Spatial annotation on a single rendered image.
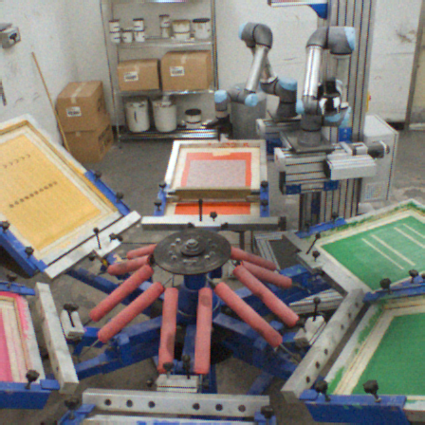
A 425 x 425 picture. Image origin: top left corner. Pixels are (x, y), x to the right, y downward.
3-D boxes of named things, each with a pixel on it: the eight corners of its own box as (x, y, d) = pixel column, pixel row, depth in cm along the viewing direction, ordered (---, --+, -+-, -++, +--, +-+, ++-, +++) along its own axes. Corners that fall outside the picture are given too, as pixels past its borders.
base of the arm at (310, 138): (319, 136, 297) (320, 120, 292) (327, 146, 284) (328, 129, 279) (293, 138, 296) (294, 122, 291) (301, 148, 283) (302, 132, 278)
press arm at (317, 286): (415, 249, 260) (416, 240, 257) (423, 255, 255) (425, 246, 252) (196, 330, 218) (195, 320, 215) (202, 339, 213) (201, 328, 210)
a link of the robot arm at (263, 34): (283, 28, 295) (258, 109, 303) (268, 27, 302) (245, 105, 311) (271, 22, 286) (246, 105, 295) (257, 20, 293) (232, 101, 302)
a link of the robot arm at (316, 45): (305, 21, 258) (294, 109, 248) (327, 21, 255) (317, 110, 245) (306, 33, 269) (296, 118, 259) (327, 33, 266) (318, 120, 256)
